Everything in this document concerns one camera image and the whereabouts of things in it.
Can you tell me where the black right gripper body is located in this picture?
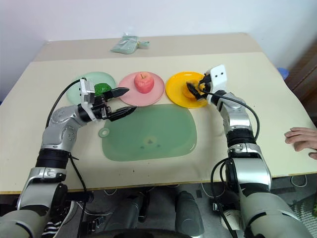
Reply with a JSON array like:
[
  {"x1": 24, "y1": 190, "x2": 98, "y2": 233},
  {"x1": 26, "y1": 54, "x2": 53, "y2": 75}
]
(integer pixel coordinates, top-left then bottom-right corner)
[{"x1": 202, "y1": 81, "x2": 213, "y2": 99}]

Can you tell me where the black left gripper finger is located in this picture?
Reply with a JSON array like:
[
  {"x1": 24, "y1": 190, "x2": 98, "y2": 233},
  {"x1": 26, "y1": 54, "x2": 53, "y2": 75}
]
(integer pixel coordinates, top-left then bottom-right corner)
[
  {"x1": 103, "y1": 87, "x2": 130, "y2": 101},
  {"x1": 108, "y1": 106, "x2": 138, "y2": 122}
]

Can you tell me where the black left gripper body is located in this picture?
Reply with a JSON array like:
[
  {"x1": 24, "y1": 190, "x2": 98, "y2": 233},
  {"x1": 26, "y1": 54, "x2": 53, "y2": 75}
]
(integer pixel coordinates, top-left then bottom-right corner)
[{"x1": 91, "y1": 95, "x2": 112, "y2": 121}]

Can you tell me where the orange toy fruit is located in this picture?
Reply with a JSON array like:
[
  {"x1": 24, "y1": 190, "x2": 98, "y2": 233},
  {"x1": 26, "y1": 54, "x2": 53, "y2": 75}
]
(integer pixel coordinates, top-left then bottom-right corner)
[{"x1": 182, "y1": 78, "x2": 209, "y2": 100}]

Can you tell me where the green toy vegetable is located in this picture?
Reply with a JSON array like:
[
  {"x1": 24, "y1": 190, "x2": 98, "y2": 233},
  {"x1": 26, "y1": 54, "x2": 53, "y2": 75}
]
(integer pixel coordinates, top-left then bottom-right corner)
[{"x1": 94, "y1": 83, "x2": 112, "y2": 98}]

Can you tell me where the yellow plate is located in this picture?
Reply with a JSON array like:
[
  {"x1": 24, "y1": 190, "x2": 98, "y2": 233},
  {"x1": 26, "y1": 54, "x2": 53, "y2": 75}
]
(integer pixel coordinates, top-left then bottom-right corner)
[{"x1": 165, "y1": 71, "x2": 211, "y2": 109}]

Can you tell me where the pale green plate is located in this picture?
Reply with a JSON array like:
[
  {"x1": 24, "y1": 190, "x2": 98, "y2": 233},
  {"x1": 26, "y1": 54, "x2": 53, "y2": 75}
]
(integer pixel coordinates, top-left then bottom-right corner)
[{"x1": 66, "y1": 71, "x2": 116, "y2": 106}]

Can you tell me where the pink plate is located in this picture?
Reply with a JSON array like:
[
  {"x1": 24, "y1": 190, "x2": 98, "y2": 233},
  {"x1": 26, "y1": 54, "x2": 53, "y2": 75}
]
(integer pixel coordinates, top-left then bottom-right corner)
[{"x1": 118, "y1": 71, "x2": 165, "y2": 108}]

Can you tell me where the person's bare hand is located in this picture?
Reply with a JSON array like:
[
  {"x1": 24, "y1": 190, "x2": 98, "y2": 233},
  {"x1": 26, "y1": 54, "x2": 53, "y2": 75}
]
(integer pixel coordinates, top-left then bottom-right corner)
[{"x1": 284, "y1": 127, "x2": 317, "y2": 160}]

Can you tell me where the red apple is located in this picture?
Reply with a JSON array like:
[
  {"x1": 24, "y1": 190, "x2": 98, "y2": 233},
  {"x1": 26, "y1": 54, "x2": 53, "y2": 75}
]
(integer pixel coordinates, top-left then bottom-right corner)
[{"x1": 133, "y1": 71, "x2": 155, "y2": 94}]

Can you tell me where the translucent green silicone mat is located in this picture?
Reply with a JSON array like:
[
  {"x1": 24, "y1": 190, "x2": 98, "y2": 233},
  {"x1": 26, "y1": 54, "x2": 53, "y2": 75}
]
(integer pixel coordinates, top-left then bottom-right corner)
[{"x1": 98, "y1": 103, "x2": 199, "y2": 162}]

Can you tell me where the clear bag with green contents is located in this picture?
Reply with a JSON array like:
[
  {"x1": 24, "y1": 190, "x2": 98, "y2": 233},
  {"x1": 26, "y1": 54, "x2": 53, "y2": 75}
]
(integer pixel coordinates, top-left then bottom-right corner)
[{"x1": 109, "y1": 32, "x2": 140, "y2": 55}]

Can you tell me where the small pale green pouch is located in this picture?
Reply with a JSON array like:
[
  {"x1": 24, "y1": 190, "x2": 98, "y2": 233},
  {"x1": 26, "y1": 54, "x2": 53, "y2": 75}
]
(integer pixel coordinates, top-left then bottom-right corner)
[{"x1": 137, "y1": 39, "x2": 151, "y2": 50}]

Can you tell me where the large beige table mat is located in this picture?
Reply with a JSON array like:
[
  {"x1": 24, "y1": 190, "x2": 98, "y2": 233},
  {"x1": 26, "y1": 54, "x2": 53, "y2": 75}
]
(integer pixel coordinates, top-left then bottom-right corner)
[{"x1": 0, "y1": 51, "x2": 317, "y2": 195}]

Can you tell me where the dark rounded robot leg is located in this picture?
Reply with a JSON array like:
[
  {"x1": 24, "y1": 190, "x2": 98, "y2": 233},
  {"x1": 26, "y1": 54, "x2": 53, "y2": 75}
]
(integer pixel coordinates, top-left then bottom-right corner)
[
  {"x1": 108, "y1": 192, "x2": 150, "y2": 238},
  {"x1": 174, "y1": 190, "x2": 205, "y2": 237}
]

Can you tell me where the black white striped cloth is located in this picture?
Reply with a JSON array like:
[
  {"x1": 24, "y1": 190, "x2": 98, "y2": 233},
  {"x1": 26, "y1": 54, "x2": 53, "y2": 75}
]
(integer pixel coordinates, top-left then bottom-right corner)
[{"x1": 41, "y1": 220, "x2": 63, "y2": 238}]

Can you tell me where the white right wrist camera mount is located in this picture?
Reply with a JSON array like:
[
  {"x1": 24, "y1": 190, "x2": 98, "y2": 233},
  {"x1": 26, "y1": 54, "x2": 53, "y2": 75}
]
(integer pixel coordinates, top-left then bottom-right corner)
[{"x1": 204, "y1": 64, "x2": 228, "y2": 105}]

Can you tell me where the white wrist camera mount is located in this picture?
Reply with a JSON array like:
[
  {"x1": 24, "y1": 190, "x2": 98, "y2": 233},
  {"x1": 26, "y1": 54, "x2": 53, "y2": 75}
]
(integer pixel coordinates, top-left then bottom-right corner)
[
  {"x1": 79, "y1": 78, "x2": 97, "y2": 110},
  {"x1": 204, "y1": 64, "x2": 228, "y2": 105}
]

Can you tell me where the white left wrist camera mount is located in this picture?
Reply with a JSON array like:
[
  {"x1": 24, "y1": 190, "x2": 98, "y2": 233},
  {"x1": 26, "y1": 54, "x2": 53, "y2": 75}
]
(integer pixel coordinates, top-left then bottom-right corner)
[{"x1": 79, "y1": 78, "x2": 97, "y2": 110}]

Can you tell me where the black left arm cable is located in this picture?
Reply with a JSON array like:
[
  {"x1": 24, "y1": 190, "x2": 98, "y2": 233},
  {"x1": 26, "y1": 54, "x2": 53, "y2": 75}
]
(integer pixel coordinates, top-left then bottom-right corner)
[{"x1": 46, "y1": 77, "x2": 88, "y2": 238}]

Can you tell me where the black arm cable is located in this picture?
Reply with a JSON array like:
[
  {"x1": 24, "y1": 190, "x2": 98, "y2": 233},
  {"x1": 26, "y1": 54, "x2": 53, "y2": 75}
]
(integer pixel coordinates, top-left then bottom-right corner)
[
  {"x1": 46, "y1": 77, "x2": 88, "y2": 238},
  {"x1": 202, "y1": 90, "x2": 261, "y2": 238}
]

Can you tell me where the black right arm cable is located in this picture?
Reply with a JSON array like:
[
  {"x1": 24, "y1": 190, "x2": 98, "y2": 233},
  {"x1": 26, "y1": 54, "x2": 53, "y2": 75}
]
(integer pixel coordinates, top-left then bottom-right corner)
[{"x1": 202, "y1": 90, "x2": 261, "y2": 238}]

